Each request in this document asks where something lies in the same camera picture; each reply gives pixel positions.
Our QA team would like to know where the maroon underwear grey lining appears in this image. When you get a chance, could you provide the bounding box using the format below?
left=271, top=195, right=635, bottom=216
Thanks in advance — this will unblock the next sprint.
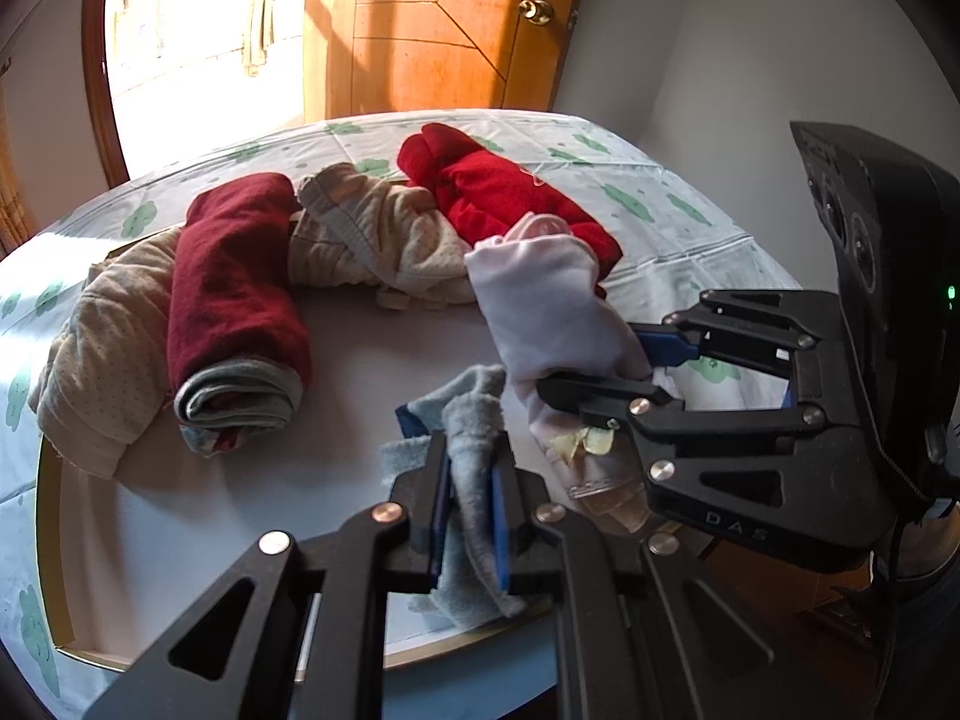
left=166, top=172, right=314, bottom=457

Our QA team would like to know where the beige underwear grey band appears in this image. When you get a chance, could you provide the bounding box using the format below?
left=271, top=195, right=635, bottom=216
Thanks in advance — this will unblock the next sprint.
left=289, top=163, right=481, bottom=312

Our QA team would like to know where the beige shallow cardboard box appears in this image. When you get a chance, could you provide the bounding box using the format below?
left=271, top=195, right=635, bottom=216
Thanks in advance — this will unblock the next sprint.
left=34, top=236, right=578, bottom=680

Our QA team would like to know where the orange wooden door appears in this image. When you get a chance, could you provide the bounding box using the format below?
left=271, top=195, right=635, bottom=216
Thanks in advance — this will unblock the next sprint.
left=300, top=0, right=593, bottom=125

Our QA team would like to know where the light pink underwear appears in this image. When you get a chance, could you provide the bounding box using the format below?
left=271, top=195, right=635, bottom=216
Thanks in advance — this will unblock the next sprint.
left=465, top=214, right=676, bottom=537

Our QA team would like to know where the red underwear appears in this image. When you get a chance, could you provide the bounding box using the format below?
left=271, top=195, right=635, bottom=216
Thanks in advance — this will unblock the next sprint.
left=396, top=124, right=625, bottom=297

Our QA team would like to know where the yellow window curtain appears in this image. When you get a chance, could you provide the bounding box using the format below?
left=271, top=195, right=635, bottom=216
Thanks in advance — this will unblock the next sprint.
left=0, top=52, right=37, bottom=260

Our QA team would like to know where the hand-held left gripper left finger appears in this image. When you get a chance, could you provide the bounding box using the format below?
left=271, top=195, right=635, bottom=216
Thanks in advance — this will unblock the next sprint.
left=82, top=431, right=455, bottom=720

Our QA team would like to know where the beige dotted underwear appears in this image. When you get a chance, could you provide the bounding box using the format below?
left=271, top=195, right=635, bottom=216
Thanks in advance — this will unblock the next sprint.
left=28, top=244, right=185, bottom=479

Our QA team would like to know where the tied balcony curtain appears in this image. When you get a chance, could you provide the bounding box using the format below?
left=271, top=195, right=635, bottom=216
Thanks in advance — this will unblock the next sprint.
left=241, top=0, right=284, bottom=77

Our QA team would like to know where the table with cloud tablecloth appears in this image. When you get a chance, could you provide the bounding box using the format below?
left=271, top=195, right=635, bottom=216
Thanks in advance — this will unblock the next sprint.
left=0, top=109, right=807, bottom=720

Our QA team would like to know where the grey sock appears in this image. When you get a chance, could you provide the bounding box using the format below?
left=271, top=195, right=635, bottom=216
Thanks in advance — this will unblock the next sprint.
left=379, top=364, right=530, bottom=631

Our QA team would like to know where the black cable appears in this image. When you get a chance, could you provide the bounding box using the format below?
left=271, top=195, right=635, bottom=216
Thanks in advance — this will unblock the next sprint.
left=862, top=420, right=960, bottom=601

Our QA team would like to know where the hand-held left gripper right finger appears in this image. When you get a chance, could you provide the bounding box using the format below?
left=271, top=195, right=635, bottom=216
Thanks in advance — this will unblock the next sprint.
left=487, top=431, right=777, bottom=720

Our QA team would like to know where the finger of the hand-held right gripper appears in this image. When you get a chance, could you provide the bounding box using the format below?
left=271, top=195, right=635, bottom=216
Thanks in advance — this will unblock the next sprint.
left=628, top=289, right=830, bottom=395
left=536, top=375, right=837, bottom=518

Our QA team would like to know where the brown door frame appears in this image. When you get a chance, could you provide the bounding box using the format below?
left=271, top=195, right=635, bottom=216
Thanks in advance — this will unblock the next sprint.
left=81, top=0, right=130, bottom=190

